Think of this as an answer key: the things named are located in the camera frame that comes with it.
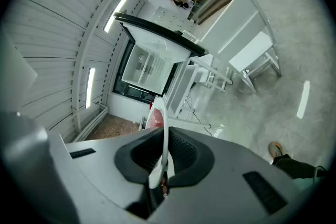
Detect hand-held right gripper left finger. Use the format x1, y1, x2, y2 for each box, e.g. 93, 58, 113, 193
0, 111, 169, 224

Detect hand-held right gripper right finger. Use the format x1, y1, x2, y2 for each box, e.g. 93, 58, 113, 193
149, 127, 316, 224

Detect white round plate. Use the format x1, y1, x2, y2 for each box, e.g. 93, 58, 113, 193
148, 95, 169, 189

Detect black mini fridge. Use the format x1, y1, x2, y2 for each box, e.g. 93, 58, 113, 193
113, 12, 207, 99

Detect person's tan shoe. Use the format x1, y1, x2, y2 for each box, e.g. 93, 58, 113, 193
267, 141, 285, 158

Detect person's green t-shirt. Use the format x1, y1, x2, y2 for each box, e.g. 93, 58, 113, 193
293, 175, 328, 193

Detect ceiling light strip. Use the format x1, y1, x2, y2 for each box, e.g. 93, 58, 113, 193
103, 0, 128, 34
85, 68, 96, 109

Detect white stool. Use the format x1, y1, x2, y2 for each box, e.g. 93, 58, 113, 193
194, 55, 227, 93

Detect white low table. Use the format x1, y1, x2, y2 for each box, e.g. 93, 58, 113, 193
198, 0, 282, 94

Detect white locker bank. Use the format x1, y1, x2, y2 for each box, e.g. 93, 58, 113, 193
152, 6, 196, 33

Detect wooden step platform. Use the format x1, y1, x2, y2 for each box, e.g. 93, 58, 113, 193
195, 0, 236, 25

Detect black hanging cable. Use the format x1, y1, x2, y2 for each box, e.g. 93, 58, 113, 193
183, 93, 212, 137

